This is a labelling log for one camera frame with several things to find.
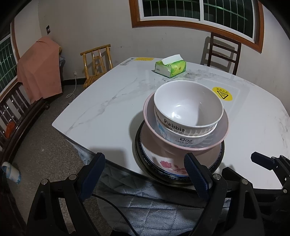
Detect side window green grille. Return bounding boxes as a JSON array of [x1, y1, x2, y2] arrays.
[[0, 21, 21, 96]]

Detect bamboo chair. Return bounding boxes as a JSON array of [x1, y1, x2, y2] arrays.
[[80, 44, 113, 88]]

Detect green tissue pack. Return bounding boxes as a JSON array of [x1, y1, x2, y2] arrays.
[[154, 54, 187, 78]]

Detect blue floral green plate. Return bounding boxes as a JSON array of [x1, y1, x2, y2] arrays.
[[135, 121, 225, 187]]

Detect dark wooden bench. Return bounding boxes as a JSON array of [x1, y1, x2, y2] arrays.
[[1, 80, 50, 163]]

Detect white plate pink flowers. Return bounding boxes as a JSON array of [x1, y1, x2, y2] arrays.
[[135, 123, 225, 178]]

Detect wood framed window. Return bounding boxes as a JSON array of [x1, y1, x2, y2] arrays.
[[129, 0, 264, 53]]

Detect black cable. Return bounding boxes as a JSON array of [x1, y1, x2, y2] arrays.
[[92, 192, 205, 236]]

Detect white power cord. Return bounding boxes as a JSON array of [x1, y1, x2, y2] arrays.
[[65, 71, 79, 100]]

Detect white Rabbit bowl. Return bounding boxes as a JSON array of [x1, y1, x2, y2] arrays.
[[153, 80, 224, 136]]

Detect large pink bowl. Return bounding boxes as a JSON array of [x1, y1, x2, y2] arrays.
[[142, 92, 229, 153]]

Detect white Dog bowl blue base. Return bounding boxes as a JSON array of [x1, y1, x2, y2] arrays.
[[155, 117, 217, 147]]

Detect yellow warning sticker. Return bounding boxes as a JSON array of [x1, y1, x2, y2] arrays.
[[212, 87, 233, 101]]

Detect pink cloth cover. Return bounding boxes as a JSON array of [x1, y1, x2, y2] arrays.
[[17, 36, 62, 103]]

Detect dark wooden chair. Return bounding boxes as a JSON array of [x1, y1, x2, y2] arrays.
[[200, 32, 242, 75]]

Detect wall socket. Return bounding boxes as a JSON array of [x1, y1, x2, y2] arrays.
[[46, 25, 51, 34]]

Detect white blue slipper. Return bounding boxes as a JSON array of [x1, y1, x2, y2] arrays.
[[1, 162, 21, 184]]

